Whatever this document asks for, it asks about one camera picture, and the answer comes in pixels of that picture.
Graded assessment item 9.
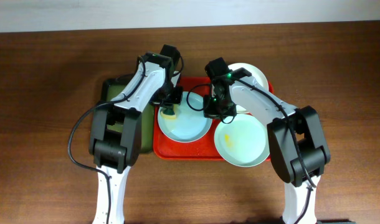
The light blue plate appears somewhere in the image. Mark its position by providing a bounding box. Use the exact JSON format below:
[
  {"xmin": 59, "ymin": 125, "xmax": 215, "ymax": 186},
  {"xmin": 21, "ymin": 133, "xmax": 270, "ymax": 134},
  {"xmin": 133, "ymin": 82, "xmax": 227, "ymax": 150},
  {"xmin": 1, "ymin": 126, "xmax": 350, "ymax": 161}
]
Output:
[{"xmin": 157, "ymin": 91, "xmax": 212, "ymax": 143}]

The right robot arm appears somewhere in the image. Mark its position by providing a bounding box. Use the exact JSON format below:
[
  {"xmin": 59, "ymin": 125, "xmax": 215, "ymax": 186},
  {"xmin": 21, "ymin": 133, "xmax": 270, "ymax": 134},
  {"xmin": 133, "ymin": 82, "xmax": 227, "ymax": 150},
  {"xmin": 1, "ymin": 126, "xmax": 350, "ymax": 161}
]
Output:
[{"xmin": 203, "ymin": 67, "xmax": 331, "ymax": 223}]

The green and yellow sponge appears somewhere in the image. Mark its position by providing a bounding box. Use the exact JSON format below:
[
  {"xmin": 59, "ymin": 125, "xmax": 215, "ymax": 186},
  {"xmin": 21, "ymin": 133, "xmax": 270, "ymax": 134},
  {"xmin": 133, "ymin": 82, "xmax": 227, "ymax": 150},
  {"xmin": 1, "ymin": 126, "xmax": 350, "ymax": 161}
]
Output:
[{"xmin": 159, "ymin": 105, "xmax": 177, "ymax": 119}]

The dark green tray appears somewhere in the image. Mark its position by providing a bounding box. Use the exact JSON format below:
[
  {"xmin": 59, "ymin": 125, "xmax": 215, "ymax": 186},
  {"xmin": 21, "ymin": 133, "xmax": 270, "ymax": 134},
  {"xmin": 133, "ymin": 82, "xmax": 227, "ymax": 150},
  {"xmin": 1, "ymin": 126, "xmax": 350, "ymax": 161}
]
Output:
[{"xmin": 100, "ymin": 76, "xmax": 154, "ymax": 154}]

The pale green plate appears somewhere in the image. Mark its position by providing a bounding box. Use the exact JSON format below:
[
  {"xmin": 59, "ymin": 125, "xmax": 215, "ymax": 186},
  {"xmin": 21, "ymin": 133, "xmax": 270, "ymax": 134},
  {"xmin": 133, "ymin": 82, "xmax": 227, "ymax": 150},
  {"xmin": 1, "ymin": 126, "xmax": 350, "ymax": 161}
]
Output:
[{"xmin": 214, "ymin": 114, "xmax": 270, "ymax": 167}]

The red plastic tray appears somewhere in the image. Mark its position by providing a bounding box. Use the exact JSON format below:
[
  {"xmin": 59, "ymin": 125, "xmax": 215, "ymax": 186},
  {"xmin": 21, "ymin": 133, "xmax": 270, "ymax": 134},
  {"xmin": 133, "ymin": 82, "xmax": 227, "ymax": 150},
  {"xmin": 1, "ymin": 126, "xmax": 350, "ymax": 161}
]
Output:
[{"xmin": 152, "ymin": 76, "xmax": 275, "ymax": 161}]

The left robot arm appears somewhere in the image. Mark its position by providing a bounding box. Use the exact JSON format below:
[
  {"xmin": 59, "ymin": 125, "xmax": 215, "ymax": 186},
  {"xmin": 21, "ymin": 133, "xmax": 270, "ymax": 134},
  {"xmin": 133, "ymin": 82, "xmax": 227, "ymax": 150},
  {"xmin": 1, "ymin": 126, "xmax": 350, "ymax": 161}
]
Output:
[{"xmin": 89, "ymin": 47, "xmax": 183, "ymax": 223}]

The white plate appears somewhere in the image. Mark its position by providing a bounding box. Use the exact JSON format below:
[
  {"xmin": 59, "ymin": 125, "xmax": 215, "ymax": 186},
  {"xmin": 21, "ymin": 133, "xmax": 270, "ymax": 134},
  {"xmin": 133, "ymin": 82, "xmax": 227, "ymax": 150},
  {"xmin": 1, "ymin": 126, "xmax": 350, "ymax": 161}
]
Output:
[{"xmin": 228, "ymin": 63, "xmax": 270, "ymax": 116}]

